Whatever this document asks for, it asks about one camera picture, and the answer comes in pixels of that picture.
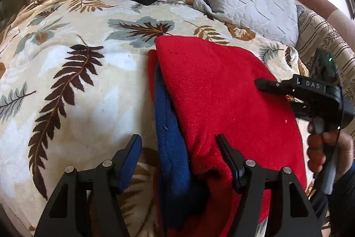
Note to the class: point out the striped beige cloth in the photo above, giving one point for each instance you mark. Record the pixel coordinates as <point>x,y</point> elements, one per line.
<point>319,34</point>

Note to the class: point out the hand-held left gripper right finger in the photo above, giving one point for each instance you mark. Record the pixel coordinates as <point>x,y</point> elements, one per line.
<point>235,170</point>

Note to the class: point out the leaf print blanket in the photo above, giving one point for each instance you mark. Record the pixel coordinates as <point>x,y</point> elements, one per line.
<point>83,114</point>

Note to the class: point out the person's right hand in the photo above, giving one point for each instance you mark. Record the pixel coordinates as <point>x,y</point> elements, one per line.
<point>344,148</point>

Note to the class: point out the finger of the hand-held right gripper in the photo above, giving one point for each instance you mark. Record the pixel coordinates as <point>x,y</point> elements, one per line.
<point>274,85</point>

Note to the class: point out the red and blue knit sweater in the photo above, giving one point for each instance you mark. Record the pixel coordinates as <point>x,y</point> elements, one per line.
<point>222,92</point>

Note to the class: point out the person's right forearm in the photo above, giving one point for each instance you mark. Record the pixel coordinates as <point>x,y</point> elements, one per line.
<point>345,198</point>

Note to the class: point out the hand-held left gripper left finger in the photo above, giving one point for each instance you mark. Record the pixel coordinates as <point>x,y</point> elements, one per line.
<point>129,160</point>

